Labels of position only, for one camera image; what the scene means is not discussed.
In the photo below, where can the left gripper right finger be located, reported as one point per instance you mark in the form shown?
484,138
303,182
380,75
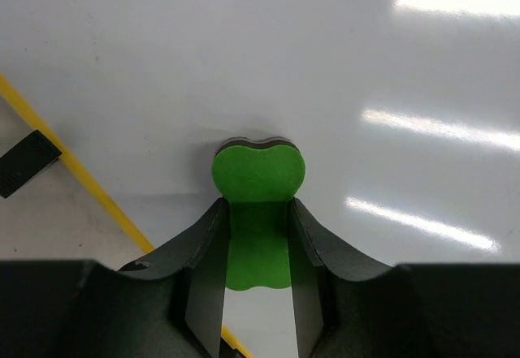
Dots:
347,304

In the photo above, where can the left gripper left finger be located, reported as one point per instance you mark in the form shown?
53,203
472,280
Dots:
168,303

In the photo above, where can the green bone-shaped eraser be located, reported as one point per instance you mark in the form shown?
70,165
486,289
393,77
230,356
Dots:
258,179

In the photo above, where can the yellow framed whiteboard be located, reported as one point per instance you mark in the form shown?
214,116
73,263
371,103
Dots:
406,113

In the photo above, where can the black whiteboard clip lower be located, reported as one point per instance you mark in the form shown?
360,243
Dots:
25,160

